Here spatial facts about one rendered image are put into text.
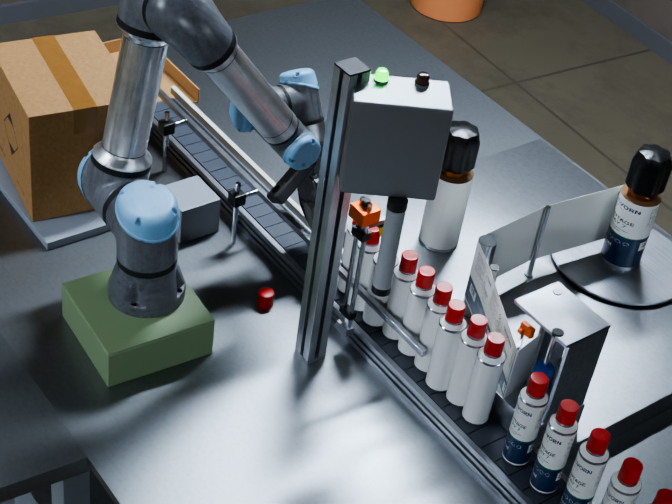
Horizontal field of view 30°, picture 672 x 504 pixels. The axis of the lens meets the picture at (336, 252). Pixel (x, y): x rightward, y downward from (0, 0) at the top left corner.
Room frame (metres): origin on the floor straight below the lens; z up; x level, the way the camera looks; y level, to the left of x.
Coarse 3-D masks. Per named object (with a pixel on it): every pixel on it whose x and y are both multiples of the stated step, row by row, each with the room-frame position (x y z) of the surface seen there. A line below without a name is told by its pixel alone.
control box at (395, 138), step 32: (352, 96) 1.78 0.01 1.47; (384, 96) 1.79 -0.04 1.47; (416, 96) 1.81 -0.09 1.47; (448, 96) 1.82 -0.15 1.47; (352, 128) 1.76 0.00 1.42; (384, 128) 1.77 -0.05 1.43; (416, 128) 1.78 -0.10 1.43; (448, 128) 1.78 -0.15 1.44; (352, 160) 1.76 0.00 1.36; (384, 160) 1.77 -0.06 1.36; (416, 160) 1.78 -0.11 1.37; (352, 192) 1.77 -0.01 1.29; (384, 192) 1.77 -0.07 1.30; (416, 192) 1.78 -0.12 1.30
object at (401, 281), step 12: (408, 252) 1.88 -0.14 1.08; (408, 264) 1.86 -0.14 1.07; (396, 276) 1.86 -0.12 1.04; (408, 276) 1.86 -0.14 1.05; (396, 288) 1.86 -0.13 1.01; (408, 288) 1.85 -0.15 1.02; (396, 300) 1.85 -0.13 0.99; (396, 312) 1.85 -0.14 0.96; (384, 324) 1.87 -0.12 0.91; (384, 336) 1.86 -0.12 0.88; (396, 336) 1.85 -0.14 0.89
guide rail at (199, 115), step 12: (180, 96) 2.56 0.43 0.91; (192, 108) 2.52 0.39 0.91; (204, 120) 2.48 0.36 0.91; (216, 132) 2.44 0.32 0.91; (228, 144) 2.40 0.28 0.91; (240, 156) 2.36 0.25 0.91; (252, 168) 2.32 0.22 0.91; (264, 180) 2.28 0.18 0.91; (288, 204) 2.21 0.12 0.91; (300, 216) 2.18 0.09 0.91
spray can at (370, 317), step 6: (378, 252) 1.91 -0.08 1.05; (372, 264) 1.90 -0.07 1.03; (396, 264) 1.89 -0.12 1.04; (372, 270) 1.89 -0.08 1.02; (372, 276) 1.89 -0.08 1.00; (372, 294) 1.89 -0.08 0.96; (378, 300) 1.88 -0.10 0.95; (384, 300) 1.88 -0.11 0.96; (366, 306) 1.89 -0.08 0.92; (384, 306) 1.88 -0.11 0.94; (366, 312) 1.89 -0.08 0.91; (372, 312) 1.88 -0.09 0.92; (366, 318) 1.89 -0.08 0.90; (372, 318) 1.88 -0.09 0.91; (378, 318) 1.88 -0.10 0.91; (366, 324) 1.89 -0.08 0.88; (372, 324) 1.88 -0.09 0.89; (378, 324) 1.88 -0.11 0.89
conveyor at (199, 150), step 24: (192, 144) 2.42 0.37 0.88; (216, 168) 2.34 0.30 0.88; (264, 216) 2.19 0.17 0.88; (288, 240) 2.12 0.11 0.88; (336, 288) 1.99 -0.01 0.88; (408, 360) 1.80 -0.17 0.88; (456, 408) 1.69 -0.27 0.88; (480, 432) 1.64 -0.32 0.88; (504, 432) 1.65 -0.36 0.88; (528, 480) 1.54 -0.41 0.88
